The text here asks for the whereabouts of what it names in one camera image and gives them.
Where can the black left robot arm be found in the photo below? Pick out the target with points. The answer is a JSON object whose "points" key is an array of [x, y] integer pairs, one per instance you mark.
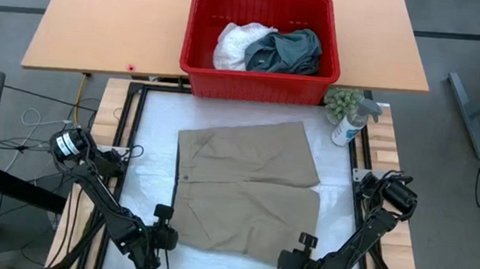
{"points": [[97, 191]]}

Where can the small potted succulent plant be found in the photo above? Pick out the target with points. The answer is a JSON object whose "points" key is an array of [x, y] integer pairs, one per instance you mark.
{"points": [[341, 104]]}

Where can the black side stand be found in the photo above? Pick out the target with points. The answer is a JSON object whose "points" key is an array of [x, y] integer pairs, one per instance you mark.
{"points": [[18, 186]]}

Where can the teal grey shirt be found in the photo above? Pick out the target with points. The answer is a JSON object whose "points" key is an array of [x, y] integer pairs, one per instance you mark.
{"points": [[288, 51]]}

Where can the red plastic laundry bin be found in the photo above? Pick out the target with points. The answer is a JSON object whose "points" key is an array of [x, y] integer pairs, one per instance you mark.
{"points": [[262, 88]]}

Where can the black aluminium table frame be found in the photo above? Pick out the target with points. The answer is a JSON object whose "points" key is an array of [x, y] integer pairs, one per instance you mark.
{"points": [[136, 87]]}

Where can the small pink object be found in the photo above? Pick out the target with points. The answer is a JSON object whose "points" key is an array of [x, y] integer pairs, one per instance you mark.
{"points": [[131, 68]]}

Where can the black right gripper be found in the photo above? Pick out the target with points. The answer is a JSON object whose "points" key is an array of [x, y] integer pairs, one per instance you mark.
{"points": [[296, 263]]}

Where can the white crumpled garment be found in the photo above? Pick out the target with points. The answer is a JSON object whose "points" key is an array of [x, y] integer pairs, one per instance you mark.
{"points": [[233, 45]]}

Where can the beige shorts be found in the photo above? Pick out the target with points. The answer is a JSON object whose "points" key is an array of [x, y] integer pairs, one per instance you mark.
{"points": [[243, 188]]}

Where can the clear spray bottle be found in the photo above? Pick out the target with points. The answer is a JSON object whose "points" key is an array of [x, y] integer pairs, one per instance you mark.
{"points": [[347, 129]]}

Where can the light wooden desk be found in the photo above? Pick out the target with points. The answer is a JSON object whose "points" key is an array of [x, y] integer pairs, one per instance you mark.
{"points": [[114, 21]]}

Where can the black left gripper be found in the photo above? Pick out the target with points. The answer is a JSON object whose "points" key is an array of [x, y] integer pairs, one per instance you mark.
{"points": [[164, 237]]}

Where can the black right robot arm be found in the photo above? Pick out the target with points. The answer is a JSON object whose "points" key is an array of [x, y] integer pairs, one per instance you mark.
{"points": [[367, 230]]}

